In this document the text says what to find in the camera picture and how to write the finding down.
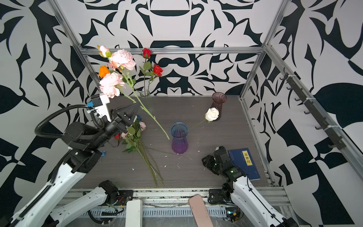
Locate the grey hook rack rail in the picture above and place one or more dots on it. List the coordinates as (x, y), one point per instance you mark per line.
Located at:
(316, 110)

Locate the bunch of artificial flowers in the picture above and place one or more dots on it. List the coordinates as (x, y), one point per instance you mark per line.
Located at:
(134, 143)

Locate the purple blue glass vase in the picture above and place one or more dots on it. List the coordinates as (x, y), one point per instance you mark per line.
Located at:
(179, 132)

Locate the small circuit board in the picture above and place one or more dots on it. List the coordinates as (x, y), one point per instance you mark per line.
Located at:
(233, 214)

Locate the dark maroon glass vase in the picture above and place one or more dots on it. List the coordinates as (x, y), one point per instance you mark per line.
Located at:
(219, 99)

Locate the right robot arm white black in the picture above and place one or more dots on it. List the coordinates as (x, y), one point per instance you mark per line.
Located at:
(239, 190)

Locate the large red artificial rose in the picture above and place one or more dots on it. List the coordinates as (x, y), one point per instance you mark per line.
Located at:
(157, 70)

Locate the white artificial rose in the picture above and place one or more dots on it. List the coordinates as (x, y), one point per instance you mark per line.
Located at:
(211, 115)

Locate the small red artificial rose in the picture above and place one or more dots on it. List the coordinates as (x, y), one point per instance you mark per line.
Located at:
(146, 69)

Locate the pink phone-like device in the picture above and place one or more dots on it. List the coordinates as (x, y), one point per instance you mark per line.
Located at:
(200, 212)

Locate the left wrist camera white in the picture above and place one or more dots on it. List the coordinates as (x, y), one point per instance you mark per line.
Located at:
(99, 103)

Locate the orange artificial rose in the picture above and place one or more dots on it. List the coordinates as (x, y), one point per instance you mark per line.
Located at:
(112, 82)

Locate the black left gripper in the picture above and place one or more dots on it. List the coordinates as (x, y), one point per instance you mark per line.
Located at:
(119, 117)

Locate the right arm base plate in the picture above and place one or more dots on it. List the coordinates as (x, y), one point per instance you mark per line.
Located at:
(220, 196)

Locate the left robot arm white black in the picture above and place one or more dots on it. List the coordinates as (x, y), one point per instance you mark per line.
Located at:
(84, 142)

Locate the blue book yellow label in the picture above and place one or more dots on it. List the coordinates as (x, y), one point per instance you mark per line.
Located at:
(243, 159)

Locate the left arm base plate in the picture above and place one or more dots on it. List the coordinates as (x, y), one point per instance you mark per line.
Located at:
(122, 197)

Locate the pink peony flower spray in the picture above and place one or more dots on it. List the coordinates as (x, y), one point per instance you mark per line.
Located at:
(123, 62)

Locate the white phone-like device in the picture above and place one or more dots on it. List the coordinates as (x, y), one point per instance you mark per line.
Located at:
(134, 213)

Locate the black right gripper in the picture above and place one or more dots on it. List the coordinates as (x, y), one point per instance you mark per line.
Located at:
(210, 159)

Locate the clear glass vase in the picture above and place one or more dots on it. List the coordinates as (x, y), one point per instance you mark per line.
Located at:
(147, 100)

